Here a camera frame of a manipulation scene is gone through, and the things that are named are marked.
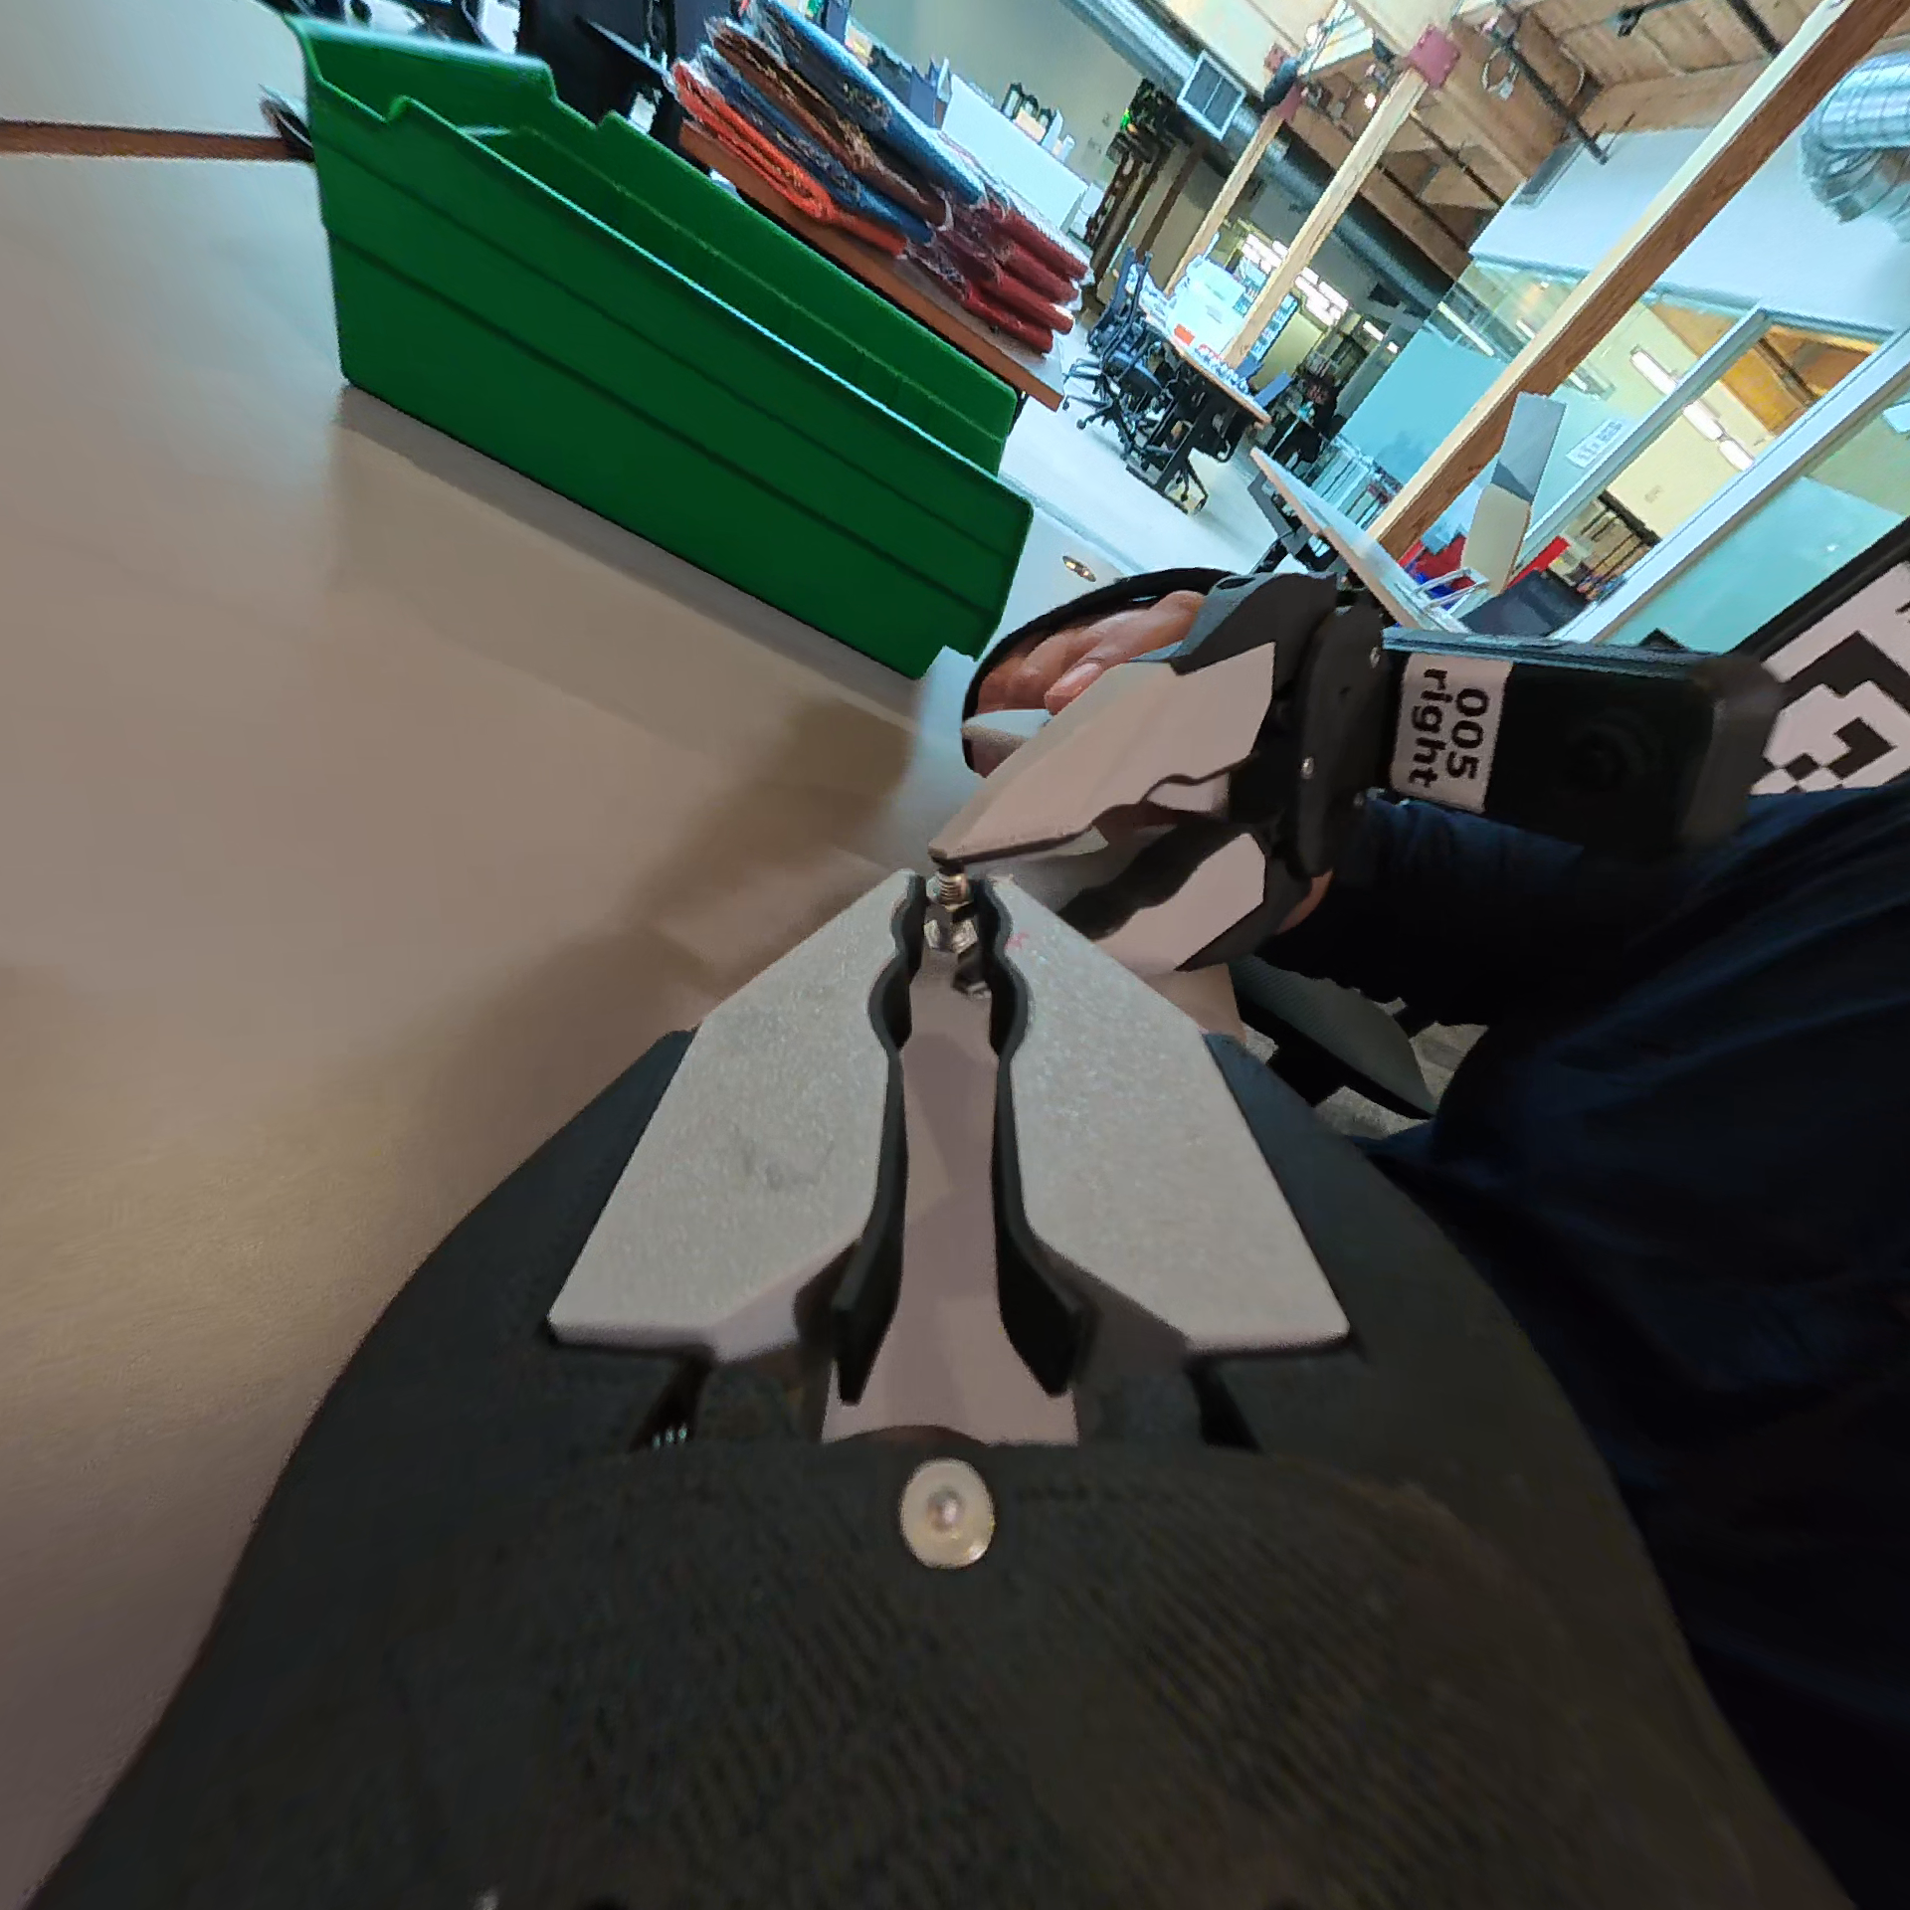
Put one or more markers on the wooden desk with black legs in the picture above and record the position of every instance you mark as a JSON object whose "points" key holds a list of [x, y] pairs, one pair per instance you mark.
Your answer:
{"points": [[1218, 381], [956, 321], [1329, 522]]}

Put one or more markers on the dark grey office chair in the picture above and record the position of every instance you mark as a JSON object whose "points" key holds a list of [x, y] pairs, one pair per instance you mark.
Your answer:
{"points": [[1342, 1044]]}

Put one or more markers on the folded grey cardboard sheet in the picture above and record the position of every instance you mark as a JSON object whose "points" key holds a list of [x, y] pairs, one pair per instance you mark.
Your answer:
{"points": [[1516, 492]]}

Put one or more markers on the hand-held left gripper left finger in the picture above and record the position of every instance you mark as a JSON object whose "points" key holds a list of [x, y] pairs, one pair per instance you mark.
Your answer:
{"points": [[731, 1178]]}

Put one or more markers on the stack of folded cloths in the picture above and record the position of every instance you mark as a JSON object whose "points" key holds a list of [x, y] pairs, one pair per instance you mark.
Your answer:
{"points": [[864, 148]]}

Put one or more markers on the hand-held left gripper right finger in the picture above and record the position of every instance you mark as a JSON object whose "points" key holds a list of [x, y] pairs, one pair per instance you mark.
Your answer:
{"points": [[1179, 1178]]}

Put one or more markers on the green plastic bin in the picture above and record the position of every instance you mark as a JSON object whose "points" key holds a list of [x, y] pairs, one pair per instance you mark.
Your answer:
{"points": [[627, 374]]}

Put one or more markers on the wooden post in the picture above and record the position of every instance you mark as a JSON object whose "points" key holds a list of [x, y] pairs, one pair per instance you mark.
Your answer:
{"points": [[1642, 270], [1329, 210]]}

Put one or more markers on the small silver hex bolt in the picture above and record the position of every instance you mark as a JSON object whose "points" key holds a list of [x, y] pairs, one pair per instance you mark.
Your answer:
{"points": [[945, 896]]}

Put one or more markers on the person's dark clothing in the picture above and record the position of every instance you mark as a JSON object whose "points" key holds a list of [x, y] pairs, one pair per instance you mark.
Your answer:
{"points": [[1715, 1269]]}

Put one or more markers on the black framed printed sign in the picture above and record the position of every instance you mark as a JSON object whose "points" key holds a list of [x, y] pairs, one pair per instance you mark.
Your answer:
{"points": [[1851, 702]]}

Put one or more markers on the person's right forearm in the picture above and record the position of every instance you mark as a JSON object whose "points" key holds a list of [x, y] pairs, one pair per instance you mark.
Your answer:
{"points": [[1492, 926]]}

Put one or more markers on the person's right hand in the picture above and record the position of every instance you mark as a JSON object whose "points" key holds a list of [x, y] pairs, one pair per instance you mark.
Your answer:
{"points": [[1090, 650]]}

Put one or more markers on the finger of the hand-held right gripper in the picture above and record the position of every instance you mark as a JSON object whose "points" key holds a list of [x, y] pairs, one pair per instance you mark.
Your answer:
{"points": [[1209, 896], [1135, 731]]}

